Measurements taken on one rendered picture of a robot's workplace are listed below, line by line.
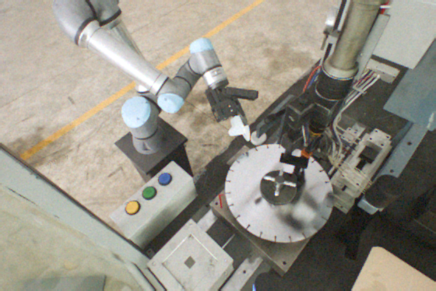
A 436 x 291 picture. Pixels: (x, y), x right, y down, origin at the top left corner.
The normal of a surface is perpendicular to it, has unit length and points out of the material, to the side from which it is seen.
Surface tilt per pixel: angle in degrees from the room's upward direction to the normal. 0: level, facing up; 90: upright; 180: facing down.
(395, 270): 0
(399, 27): 90
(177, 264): 0
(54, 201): 90
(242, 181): 0
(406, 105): 90
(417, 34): 90
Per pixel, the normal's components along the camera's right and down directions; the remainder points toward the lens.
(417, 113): -0.68, 0.62
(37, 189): 0.73, 0.53
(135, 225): -0.07, -0.58
